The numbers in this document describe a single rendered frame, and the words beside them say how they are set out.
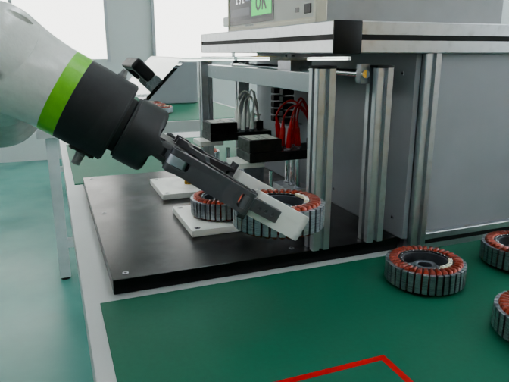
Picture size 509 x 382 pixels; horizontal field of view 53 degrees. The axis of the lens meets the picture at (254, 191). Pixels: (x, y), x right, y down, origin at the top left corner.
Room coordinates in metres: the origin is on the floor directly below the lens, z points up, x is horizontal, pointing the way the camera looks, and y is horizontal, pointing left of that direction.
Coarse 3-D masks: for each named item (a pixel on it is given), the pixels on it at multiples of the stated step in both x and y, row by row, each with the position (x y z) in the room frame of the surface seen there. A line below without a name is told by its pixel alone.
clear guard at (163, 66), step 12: (156, 60) 0.88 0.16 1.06; (168, 60) 0.80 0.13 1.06; (180, 60) 0.73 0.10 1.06; (192, 60) 0.74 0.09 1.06; (204, 60) 0.75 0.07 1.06; (216, 60) 0.75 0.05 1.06; (228, 60) 0.76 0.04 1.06; (240, 60) 0.77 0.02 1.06; (252, 60) 0.77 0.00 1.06; (264, 60) 0.78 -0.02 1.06; (276, 60) 0.79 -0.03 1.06; (288, 60) 0.79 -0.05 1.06; (300, 60) 0.80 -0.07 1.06; (312, 60) 0.81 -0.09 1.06; (156, 72) 0.80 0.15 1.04; (168, 72) 0.73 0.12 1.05; (144, 84) 0.80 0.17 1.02; (156, 84) 0.73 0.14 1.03; (144, 96) 0.73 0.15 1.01
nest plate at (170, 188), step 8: (152, 184) 1.15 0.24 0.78; (160, 184) 1.13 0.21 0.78; (168, 184) 1.13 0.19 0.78; (176, 184) 1.13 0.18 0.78; (184, 184) 1.13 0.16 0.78; (160, 192) 1.07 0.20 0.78; (168, 192) 1.06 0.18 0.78; (176, 192) 1.06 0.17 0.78; (184, 192) 1.06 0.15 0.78; (192, 192) 1.07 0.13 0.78
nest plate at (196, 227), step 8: (176, 208) 0.94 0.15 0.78; (184, 208) 0.94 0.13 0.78; (176, 216) 0.92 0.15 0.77; (184, 216) 0.90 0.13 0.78; (192, 216) 0.90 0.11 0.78; (184, 224) 0.87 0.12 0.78; (192, 224) 0.85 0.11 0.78; (200, 224) 0.85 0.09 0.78; (208, 224) 0.85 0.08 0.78; (216, 224) 0.85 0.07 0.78; (224, 224) 0.85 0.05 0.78; (232, 224) 0.85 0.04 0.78; (192, 232) 0.82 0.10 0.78; (200, 232) 0.82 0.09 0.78; (208, 232) 0.83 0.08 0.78; (216, 232) 0.83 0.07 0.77; (224, 232) 0.84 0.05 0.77; (232, 232) 0.84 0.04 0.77
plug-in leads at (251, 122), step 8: (248, 96) 1.18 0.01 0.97; (240, 104) 1.18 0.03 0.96; (248, 104) 1.21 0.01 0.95; (256, 104) 1.21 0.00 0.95; (248, 112) 1.21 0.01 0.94; (256, 112) 1.22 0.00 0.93; (240, 120) 1.18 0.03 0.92; (248, 120) 1.20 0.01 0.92; (256, 120) 1.22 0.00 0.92; (240, 128) 1.18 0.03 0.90; (248, 128) 1.18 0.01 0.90
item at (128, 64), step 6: (126, 60) 0.85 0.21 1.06; (132, 60) 0.81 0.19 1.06; (138, 60) 0.78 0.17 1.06; (126, 66) 0.82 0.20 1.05; (132, 66) 0.77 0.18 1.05; (138, 66) 0.78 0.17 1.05; (144, 66) 0.78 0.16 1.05; (132, 72) 0.86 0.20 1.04; (138, 72) 0.78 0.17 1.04; (144, 72) 0.78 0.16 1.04; (150, 72) 0.78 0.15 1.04; (138, 78) 0.87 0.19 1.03; (144, 78) 0.78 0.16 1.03; (150, 78) 0.78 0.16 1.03
